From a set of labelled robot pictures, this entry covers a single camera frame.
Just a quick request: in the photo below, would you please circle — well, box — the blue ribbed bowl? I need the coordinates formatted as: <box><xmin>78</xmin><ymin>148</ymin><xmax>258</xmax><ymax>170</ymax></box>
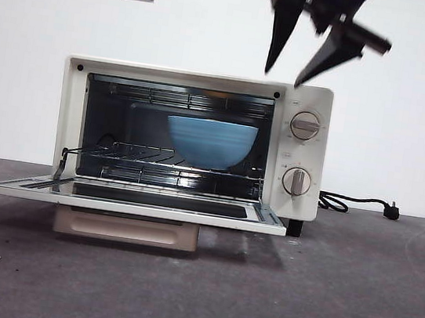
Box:
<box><xmin>162</xmin><ymin>114</ymin><xmax>260</xmax><ymax>176</ymax></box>

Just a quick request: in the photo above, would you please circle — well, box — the cream glass oven door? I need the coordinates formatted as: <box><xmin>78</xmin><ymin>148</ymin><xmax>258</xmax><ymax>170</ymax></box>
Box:
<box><xmin>0</xmin><ymin>168</ymin><xmax>290</xmax><ymax>266</ymax></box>

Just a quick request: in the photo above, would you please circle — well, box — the black power cable with plug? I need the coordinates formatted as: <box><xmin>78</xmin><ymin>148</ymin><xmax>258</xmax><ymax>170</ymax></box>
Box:
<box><xmin>315</xmin><ymin>189</ymin><xmax>403</xmax><ymax>222</ymax></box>

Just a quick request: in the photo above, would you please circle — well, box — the beige timer knob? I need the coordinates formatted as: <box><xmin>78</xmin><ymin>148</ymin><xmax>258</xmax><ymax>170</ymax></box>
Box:
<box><xmin>279</xmin><ymin>164</ymin><xmax>314</xmax><ymax>200</ymax></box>

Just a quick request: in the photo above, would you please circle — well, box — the cream Toshiba toaster oven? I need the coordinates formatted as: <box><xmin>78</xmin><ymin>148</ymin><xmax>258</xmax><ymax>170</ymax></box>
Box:
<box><xmin>46</xmin><ymin>52</ymin><xmax>336</xmax><ymax>240</ymax></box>

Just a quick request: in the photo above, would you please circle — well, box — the beige temperature knob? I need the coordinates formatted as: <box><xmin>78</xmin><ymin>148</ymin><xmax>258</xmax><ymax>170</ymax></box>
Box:
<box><xmin>288</xmin><ymin>109</ymin><xmax>324</xmax><ymax>144</ymax></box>

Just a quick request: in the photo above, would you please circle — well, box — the metal wire oven rack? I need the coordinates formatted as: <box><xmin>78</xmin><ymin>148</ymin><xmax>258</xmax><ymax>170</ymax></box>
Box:
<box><xmin>78</xmin><ymin>135</ymin><xmax>268</xmax><ymax>183</ymax></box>

